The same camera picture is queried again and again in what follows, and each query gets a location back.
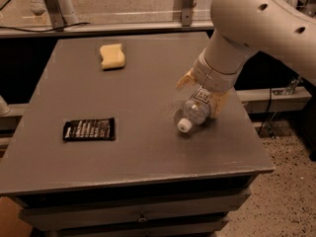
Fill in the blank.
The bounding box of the white pipe at left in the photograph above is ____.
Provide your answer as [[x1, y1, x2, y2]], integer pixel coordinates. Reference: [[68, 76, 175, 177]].
[[0, 96, 10, 117]]

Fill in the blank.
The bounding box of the black snack packet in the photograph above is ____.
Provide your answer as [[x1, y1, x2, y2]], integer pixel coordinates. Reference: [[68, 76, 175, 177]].
[[62, 118, 116, 142]]

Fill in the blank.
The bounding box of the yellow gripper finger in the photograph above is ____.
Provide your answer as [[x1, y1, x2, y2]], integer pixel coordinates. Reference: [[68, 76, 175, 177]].
[[208, 91, 229, 119], [176, 69, 197, 89]]

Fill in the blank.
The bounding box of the drawer knob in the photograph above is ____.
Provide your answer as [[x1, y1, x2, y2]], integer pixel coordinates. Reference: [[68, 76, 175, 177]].
[[137, 215, 148, 223]]

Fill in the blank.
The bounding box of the metal bracket post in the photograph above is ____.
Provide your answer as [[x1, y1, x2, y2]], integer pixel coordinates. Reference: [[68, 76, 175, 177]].
[[181, 0, 195, 27], [43, 0, 65, 32]]

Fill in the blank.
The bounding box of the metal bracket post centre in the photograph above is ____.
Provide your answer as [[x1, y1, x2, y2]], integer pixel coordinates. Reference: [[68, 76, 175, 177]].
[[181, 0, 195, 27]]

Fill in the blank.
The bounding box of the black cable right side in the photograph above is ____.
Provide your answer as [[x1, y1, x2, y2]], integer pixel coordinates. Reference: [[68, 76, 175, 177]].
[[258, 88, 275, 137]]

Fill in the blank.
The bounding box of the black cable on rail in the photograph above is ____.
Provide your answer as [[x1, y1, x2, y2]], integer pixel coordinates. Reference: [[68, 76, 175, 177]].
[[0, 21, 92, 34]]

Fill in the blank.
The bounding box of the yellow sponge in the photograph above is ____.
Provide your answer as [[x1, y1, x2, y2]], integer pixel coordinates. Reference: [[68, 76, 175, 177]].
[[100, 43, 125, 70]]

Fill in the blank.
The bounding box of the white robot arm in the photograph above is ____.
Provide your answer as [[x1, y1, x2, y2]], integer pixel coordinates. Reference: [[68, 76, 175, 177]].
[[177, 0, 316, 119]]

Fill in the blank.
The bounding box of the clear blue plastic bottle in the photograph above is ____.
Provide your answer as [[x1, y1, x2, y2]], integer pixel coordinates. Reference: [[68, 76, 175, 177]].
[[178, 88, 211, 133]]

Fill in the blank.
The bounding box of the metal bracket post left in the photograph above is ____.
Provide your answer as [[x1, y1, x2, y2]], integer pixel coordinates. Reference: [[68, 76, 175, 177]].
[[43, 0, 65, 32]]

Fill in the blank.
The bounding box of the grey drawer cabinet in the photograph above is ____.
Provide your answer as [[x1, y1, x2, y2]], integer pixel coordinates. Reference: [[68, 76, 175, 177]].
[[0, 33, 273, 237]]

